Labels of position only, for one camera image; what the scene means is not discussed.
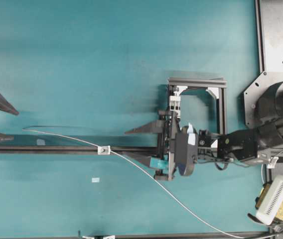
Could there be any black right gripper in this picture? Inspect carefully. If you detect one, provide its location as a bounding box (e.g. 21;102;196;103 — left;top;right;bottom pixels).
125;110;180;181

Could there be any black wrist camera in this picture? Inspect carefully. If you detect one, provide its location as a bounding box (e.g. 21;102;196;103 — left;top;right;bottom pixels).
175;123;199;176

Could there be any white bracket with hole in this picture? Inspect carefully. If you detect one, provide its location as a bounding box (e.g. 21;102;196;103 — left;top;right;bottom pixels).
97;145;111;155

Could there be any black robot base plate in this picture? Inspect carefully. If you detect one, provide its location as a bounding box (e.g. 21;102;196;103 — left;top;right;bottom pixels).
243;71;283;128

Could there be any thin white wire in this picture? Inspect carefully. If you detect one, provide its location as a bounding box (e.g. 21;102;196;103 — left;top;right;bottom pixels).
21;126;239;237

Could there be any blue tape patch on rail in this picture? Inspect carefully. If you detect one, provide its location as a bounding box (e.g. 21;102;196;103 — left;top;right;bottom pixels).
36;139;46;146

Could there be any white wire clamp block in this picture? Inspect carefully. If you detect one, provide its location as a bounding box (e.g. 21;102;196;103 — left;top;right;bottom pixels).
168;96;181;118

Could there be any white vented power adapter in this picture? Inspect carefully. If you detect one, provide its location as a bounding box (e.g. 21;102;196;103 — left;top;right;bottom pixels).
256;175;283;226

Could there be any black bottom edge rail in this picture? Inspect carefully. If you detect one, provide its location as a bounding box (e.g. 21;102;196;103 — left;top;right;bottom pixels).
78;231;283;239

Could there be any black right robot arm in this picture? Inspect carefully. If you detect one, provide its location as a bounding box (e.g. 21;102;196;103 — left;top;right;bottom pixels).
127;81;283;180

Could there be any pale tape patch on table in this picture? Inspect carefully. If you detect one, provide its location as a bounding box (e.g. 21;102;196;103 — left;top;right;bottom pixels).
91;177;100;183

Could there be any black aluminium frame stand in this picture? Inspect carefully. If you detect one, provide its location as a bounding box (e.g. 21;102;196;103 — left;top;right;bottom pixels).
167;76;227;134

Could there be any white corner bracket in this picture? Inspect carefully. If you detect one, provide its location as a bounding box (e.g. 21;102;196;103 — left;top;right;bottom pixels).
173;86;188;96
206;87;219;100

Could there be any black vertical edge rail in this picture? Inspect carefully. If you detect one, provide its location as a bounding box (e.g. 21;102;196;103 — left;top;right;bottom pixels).
255;0;266;72

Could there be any white corner bracket upper right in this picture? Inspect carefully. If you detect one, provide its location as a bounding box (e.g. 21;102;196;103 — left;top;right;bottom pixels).
206;87;219;100

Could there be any white corner bracket upper left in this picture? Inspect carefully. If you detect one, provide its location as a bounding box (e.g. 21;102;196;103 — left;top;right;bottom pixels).
173;86;188;96

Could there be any long black aluminium rail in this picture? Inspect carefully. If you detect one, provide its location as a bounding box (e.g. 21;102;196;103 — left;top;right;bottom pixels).
0;144;283;165

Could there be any white label tag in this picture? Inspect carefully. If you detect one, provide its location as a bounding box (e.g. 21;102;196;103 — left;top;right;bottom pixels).
267;156;279;169

